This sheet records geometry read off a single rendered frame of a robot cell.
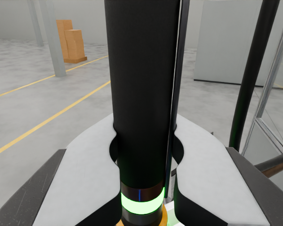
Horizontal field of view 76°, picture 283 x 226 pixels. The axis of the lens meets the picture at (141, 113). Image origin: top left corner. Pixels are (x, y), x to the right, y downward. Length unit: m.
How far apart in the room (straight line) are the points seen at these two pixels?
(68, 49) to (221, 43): 5.82
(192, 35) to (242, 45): 6.90
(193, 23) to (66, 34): 7.22
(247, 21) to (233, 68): 1.15
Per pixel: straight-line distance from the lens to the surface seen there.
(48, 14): 6.12
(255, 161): 1.66
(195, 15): 12.17
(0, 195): 2.59
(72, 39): 8.13
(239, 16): 5.52
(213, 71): 5.65
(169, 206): 0.21
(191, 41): 12.24
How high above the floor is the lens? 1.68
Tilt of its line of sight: 28 degrees down
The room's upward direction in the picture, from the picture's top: straight up
